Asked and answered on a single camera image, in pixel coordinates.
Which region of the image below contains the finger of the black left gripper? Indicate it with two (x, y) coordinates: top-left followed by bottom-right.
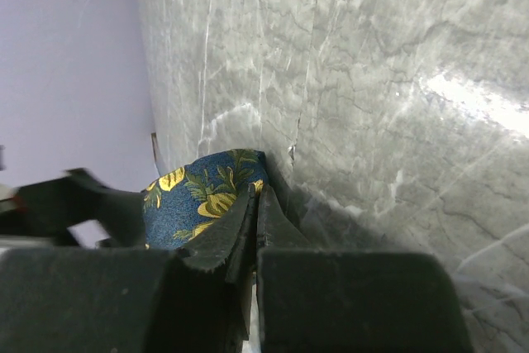
(16, 169), (145, 247)

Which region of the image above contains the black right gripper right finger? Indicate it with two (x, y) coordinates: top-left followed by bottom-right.
(256, 186), (473, 352)

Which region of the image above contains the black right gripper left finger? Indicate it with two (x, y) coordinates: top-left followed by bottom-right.
(1, 188), (256, 352)

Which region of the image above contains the blue floral yellow tie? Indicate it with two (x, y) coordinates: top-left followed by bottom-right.
(143, 149), (269, 250)

